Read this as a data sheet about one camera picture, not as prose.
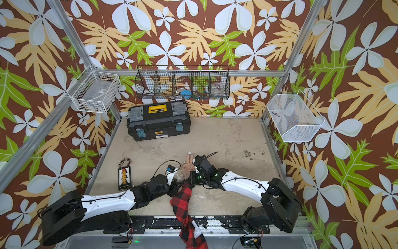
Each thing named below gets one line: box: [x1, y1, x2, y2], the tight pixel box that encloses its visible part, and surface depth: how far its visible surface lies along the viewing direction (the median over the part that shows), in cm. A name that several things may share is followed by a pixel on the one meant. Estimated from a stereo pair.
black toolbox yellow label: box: [126, 100, 192, 143], surface depth 100 cm
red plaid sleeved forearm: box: [169, 182, 209, 249], surface depth 74 cm
